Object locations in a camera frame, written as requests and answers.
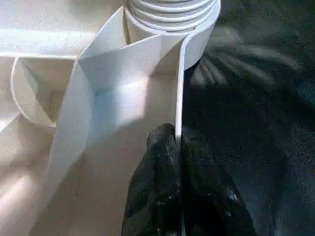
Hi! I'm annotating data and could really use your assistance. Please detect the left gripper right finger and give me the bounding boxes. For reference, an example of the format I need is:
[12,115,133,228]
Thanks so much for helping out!
[178,129,257,236]

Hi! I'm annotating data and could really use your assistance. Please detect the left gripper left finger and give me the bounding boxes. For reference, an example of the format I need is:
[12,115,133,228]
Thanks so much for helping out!
[121,123,182,236]

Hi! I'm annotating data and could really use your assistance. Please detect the white plastic table top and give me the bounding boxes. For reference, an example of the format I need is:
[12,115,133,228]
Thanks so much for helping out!
[0,0,222,236]

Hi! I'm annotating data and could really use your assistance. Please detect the white plastic table leg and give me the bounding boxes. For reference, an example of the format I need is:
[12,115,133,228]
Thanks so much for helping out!
[126,0,221,33]

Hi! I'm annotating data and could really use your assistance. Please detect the black work mat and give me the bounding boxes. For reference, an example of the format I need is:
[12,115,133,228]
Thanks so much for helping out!
[180,0,315,236]

